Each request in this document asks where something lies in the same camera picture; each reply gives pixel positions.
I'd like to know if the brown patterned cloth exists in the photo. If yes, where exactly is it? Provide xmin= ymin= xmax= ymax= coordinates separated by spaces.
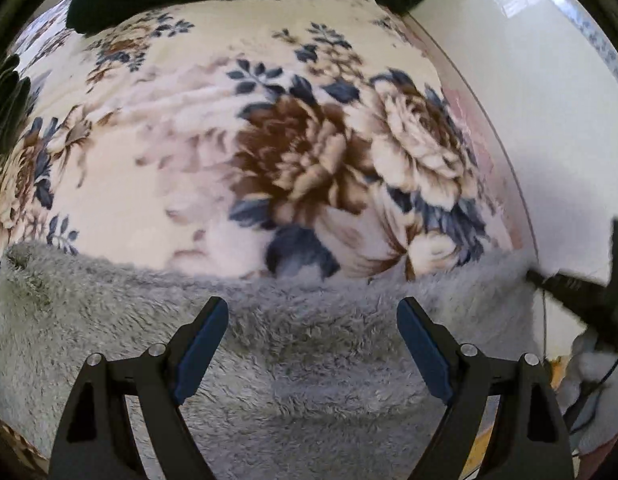
xmin=0 ymin=410 xmax=50 ymax=480

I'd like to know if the white cloth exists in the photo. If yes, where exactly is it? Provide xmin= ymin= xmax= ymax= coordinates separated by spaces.
xmin=559 ymin=330 xmax=618 ymax=456

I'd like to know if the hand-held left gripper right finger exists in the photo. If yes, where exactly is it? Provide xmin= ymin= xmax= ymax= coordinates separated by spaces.
xmin=396 ymin=296 xmax=575 ymax=480

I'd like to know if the black cable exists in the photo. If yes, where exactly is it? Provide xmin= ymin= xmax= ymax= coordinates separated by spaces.
xmin=564 ymin=350 xmax=618 ymax=436

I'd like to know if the grey fluffy blanket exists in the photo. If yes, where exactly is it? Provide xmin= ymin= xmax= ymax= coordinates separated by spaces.
xmin=0 ymin=242 xmax=545 ymax=480

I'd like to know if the floral printed blanket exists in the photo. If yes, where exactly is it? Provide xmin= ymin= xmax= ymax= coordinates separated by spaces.
xmin=0 ymin=0 xmax=535 ymax=286

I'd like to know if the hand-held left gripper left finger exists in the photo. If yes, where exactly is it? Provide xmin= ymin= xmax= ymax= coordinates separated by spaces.
xmin=48 ymin=296 xmax=230 ymax=480

